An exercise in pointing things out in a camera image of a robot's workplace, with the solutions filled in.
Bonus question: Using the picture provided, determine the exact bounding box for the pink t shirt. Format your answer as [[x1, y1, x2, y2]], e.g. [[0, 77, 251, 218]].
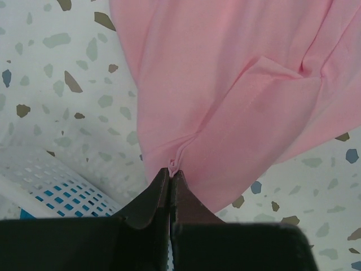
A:
[[109, 1, 360, 212]]

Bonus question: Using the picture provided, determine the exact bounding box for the white plastic basket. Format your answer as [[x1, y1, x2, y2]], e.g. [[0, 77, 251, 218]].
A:
[[1, 146, 121, 218]]

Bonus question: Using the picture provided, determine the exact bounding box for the blue t shirt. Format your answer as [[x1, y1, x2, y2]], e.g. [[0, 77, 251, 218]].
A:
[[29, 185, 105, 217]]

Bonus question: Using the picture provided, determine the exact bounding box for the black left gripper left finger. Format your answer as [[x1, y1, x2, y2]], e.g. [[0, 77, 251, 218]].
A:
[[1, 168, 170, 270]]

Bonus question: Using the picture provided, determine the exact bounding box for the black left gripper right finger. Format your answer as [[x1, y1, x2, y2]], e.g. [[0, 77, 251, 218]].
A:
[[170, 172, 318, 271]]

